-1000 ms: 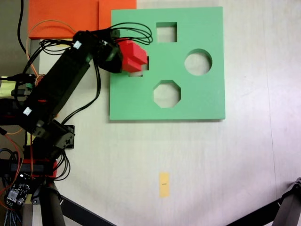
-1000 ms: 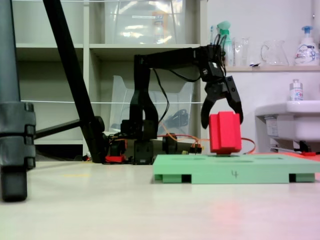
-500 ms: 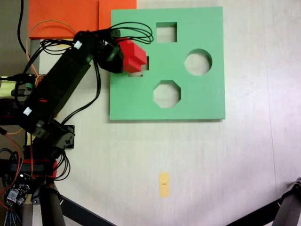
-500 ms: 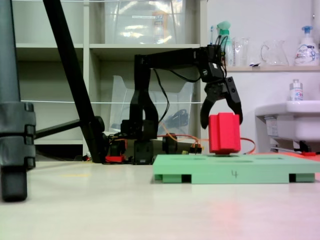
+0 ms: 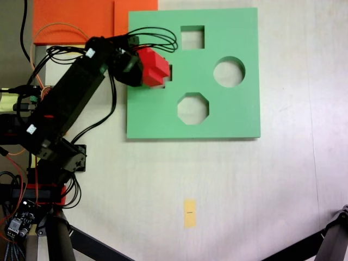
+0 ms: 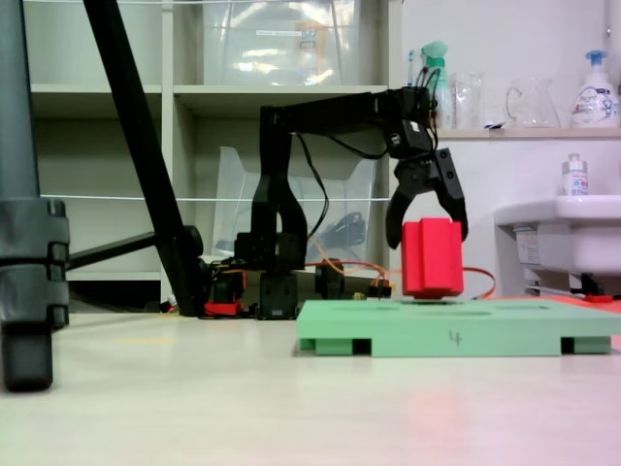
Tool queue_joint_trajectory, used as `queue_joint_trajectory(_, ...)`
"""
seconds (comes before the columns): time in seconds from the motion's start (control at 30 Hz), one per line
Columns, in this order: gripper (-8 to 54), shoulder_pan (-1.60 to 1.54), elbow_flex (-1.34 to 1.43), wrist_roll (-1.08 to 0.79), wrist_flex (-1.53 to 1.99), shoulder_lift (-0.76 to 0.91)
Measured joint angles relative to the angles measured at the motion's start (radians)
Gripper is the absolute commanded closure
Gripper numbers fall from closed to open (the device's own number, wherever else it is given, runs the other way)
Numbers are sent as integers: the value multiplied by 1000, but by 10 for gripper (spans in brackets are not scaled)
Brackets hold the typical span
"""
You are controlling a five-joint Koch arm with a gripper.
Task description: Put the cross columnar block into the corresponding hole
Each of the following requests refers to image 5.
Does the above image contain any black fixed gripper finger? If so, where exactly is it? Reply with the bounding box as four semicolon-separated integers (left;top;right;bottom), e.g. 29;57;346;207
117;71;150;89

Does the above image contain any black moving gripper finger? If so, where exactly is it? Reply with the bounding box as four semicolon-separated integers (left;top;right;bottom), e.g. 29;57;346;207
129;44;150;55

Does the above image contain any red cross columnar block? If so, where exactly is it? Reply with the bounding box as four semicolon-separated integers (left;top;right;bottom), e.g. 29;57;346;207
138;46;171;89

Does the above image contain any green shape hole board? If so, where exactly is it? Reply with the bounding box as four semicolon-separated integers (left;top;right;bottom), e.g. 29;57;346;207
126;7;262;142

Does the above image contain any orange flat block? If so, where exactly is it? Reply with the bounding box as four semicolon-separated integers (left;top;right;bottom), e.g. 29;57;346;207
32;0;159;46

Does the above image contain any yellow paper sticker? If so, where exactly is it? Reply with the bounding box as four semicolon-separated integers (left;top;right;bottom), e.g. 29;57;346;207
183;198;197;229

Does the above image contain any black tripod leg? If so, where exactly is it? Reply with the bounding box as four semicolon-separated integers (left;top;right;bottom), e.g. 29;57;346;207
38;211;76;261

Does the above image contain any grey tripod leg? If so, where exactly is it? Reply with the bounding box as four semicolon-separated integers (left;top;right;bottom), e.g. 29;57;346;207
316;203;348;261

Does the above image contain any black arm wire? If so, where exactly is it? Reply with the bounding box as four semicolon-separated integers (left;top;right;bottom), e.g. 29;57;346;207
69;72;118;145

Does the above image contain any black gripper wire loop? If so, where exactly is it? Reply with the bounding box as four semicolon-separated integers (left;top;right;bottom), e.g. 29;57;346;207
126;26;179;54

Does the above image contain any orange flat cable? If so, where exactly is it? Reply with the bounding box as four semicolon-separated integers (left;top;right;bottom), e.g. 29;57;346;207
29;22;91;90

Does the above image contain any black power cable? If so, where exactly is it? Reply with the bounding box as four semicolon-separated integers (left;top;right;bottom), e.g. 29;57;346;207
20;0;34;64

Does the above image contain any circuit board with wires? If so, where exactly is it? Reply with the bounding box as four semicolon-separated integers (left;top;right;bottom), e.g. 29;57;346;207
4;209;35;241

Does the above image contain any black white braided cable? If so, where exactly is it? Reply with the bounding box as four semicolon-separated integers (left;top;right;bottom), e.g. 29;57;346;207
4;240;27;261

